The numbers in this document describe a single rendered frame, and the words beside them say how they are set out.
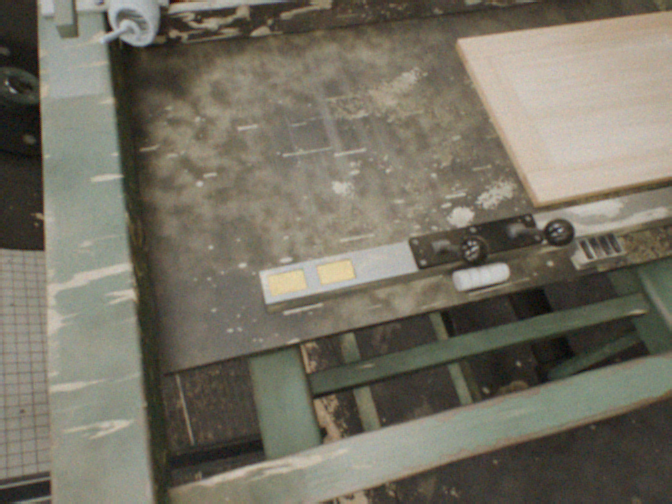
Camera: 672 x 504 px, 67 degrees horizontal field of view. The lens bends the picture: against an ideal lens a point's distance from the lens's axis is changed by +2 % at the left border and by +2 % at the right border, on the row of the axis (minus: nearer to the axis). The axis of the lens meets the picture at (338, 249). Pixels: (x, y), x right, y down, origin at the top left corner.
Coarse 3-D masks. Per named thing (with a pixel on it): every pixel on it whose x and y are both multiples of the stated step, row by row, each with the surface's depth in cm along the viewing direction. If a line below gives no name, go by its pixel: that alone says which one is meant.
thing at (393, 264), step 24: (648, 192) 82; (552, 216) 78; (576, 216) 79; (600, 216) 79; (624, 216) 80; (648, 216) 80; (312, 264) 71; (360, 264) 72; (384, 264) 72; (408, 264) 73; (456, 264) 74; (264, 288) 69; (312, 288) 70; (336, 288) 70; (360, 288) 73
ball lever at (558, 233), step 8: (512, 224) 75; (520, 224) 75; (552, 224) 64; (560, 224) 64; (568, 224) 64; (512, 232) 74; (520, 232) 73; (528, 232) 71; (536, 232) 69; (544, 232) 65; (552, 232) 64; (560, 232) 64; (568, 232) 63; (552, 240) 64; (560, 240) 64; (568, 240) 64
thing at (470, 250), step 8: (440, 240) 73; (448, 240) 73; (464, 240) 62; (472, 240) 62; (480, 240) 62; (432, 248) 72; (440, 248) 72; (448, 248) 69; (456, 248) 67; (464, 248) 62; (472, 248) 61; (480, 248) 61; (488, 248) 62; (464, 256) 62; (472, 256) 61; (480, 256) 61; (472, 264) 62; (480, 264) 62
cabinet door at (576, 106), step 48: (480, 48) 97; (528, 48) 98; (576, 48) 99; (624, 48) 101; (480, 96) 93; (528, 96) 93; (576, 96) 94; (624, 96) 95; (528, 144) 87; (576, 144) 89; (624, 144) 89; (528, 192) 85; (576, 192) 84
